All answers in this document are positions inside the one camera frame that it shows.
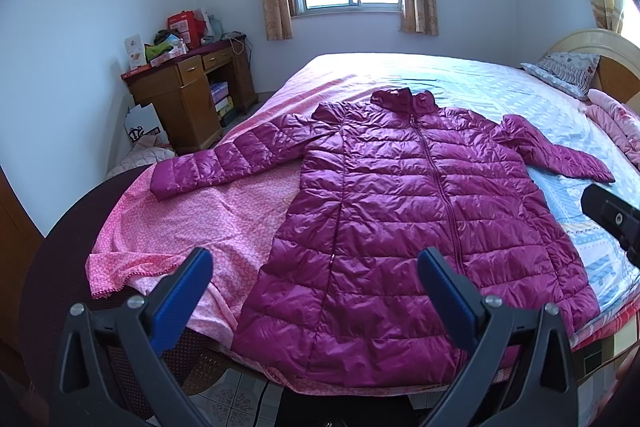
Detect wooden desk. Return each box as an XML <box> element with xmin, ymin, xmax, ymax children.
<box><xmin>122</xmin><ymin>34</ymin><xmax>258</xmax><ymax>155</ymax></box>

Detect green item on desk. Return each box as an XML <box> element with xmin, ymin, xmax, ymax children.
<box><xmin>144</xmin><ymin>40</ymin><xmax>174</xmax><ymax>62</ymax></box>

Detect red gift box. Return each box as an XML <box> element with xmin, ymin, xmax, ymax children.
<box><xmin>167</xmin><ymin>11</ymin><xmax>206</xmax><ymax>50</ymax></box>

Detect white paper bag on floor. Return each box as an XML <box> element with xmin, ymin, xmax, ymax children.
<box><xmin>124</xmin><ymin>103</ymin><xmax>169</xmax><ymax>146</ymax></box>

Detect patterned pillow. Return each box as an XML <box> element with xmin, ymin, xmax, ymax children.
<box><xmin>521</xmin><ymin>52</ymin><xmax>601</xmax><ymax>101</ymax></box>

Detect white card box on desk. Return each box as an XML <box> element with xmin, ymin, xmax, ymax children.
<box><xmin>125</xmin><ymin>34</ymin><xmax>148</xmax><ymax>70</ymax></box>

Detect dark round chair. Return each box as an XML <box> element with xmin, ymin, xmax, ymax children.
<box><xmin>18</xmin><ymin>167</ymin><xmax>232</xmax><ymax>404</ymax></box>

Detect brown wooden cabinet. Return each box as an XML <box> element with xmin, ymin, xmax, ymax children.
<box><xmin>0</xmin><ymin>172</ymin><xmax>43</xmax><ymax>387</ymax></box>

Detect blue and pink bed sheet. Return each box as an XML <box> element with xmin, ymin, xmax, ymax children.
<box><xmin>84</xmin><ymin>52</ymin><xmax>640</xmax><ymax>396</ymax></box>

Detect stacked boxes under desk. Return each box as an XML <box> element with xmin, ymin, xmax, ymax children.
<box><xmin>209</xmin><ymin>82</ymin><xmax>234</xmax><ymax>119</ymax></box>

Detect magenta puffer down jacket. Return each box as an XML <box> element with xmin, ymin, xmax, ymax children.
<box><xmin>151</xmin><ymin>89</ymin><xmax>613</xmax><ymax>388</ymax></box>

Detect wooden headboard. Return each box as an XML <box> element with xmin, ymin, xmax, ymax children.
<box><xmin>549</xmin><ymin>28</ymin><xmax>640</xmax><ymax>114</ymax></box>

